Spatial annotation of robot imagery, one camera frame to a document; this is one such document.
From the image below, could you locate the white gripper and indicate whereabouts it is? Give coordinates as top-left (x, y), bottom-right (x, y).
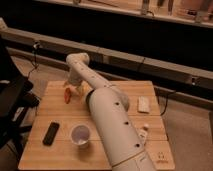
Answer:
top-left (63, 71), bottom-right (84, 95)

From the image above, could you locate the red orange pepper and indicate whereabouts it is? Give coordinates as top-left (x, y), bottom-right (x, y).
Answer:
top-left (64, 88), bottom-right (72, 104)

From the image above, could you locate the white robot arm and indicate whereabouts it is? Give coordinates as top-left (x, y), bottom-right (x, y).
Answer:
top-left (66, 53), bottom-right (157, 171)

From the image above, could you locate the white sponge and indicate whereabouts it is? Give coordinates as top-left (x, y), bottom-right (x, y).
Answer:
top-left (138, 96), bottom-right (150, 113)

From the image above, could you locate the white paper cup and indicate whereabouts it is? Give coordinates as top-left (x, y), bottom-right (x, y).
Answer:
top-left (70, 125), bottom-right (90, 149)

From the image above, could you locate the wooden table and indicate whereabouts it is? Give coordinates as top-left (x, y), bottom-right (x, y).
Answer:
top-left (19, 81), bottom-right (175, 171)

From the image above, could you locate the black remote control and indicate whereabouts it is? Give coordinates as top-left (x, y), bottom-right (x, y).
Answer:
top-left (42, 122), bottom-right (59, 146)

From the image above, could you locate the black office chair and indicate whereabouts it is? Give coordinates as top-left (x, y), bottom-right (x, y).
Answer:
top-left (0, 37), bottom-right (39, 156)

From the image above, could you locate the white plastic bottle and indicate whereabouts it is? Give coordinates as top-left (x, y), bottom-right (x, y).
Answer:
top-left (139, 124), bottom-right (149, 144)

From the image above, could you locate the black cable with plug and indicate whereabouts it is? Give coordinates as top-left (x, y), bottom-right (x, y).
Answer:
top-left (26, 40), bottom-right (42, 80)

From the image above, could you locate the black cable right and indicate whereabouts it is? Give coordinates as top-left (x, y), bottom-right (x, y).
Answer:
top-left (159, 89), bottom-right (178, 117)

